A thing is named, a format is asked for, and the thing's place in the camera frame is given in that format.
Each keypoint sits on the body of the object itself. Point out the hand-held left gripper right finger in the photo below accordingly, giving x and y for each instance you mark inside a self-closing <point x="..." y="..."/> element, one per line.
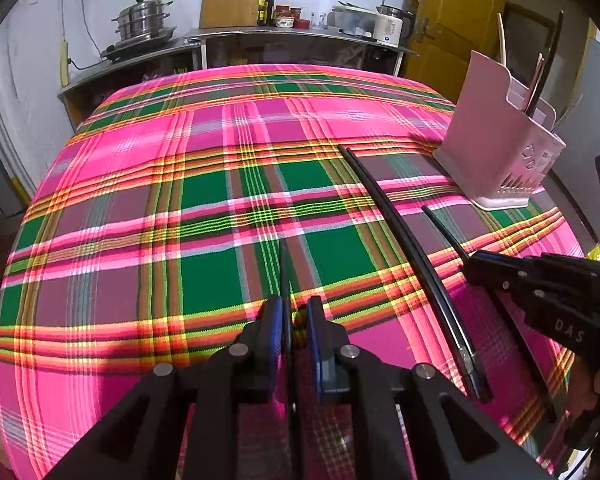
<point x="314" y="350"/>

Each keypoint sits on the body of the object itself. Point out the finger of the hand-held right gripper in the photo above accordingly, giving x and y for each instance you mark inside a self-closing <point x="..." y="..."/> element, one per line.
<point x="495" y="266"/>
<point x="510" y="294"/>

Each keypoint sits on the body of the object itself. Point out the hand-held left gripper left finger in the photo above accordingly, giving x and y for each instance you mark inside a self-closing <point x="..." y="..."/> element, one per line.
<point x="276" y="342"/>

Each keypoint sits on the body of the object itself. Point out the black chopstick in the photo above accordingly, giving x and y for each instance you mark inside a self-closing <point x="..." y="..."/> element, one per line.
<point x="285" y="280"/>
<point x="445" y="235"/>
<point x="473" y="360"/>
<point x="459" y="360"/>
<point x="550" y="65"/>

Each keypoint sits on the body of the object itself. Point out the pink plastic utensil holder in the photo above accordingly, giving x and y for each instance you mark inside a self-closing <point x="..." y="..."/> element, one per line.
<point x="485" y="130"/>

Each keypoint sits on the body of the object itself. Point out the wooden chopstick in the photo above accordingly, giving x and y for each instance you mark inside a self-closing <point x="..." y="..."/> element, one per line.
<point x="536" y="82"/>
<point x="501" y="40"/>

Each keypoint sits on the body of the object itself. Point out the person's right hand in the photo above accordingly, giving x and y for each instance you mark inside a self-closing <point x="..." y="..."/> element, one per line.
<point x="587" y="410"/>

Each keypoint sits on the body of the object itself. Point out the pink plaid tablecloth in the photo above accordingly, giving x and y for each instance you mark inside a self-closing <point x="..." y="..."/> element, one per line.
<point x="205" y="220"/>

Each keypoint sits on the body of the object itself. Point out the yellow wooden door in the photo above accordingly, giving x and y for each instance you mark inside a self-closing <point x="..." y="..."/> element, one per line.
<point x="455" y="15"/>

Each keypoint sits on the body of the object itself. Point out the white electric kettle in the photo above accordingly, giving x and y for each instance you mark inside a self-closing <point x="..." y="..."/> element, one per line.
<point x="390" y="27"/>

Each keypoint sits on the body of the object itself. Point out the clear plastic food container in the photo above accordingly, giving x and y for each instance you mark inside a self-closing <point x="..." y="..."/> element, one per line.
<point x="352" y="20"/>

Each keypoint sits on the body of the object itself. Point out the tall metal shelf table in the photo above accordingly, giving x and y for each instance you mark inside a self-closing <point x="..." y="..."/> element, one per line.
<point x="290" y="42"/>

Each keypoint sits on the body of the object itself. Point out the clear drinking glass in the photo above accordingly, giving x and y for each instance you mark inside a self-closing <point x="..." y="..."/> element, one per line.
<point x="319" y="20"/>

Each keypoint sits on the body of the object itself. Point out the red round container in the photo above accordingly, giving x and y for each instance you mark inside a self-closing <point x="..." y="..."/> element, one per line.
<point x="303" y="24"/>

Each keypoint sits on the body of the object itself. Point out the low metal shelf table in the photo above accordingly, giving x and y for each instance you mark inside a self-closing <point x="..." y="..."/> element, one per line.
<point x="130" y="67"/>

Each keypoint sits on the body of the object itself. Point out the black induction cooker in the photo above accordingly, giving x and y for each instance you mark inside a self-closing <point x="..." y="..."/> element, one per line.
<point x="140" y="46"/>

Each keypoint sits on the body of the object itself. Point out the dark sauce bottle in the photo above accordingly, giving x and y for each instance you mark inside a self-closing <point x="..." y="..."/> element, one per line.
<point x="270" y="9"/>

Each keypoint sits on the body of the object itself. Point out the steel steamer pot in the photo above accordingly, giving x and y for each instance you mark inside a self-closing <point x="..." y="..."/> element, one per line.
<point x="142" y="20"/>

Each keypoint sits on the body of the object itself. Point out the yellow power strip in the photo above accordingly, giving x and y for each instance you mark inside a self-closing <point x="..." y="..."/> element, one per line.
<point x="64" y="62"/>

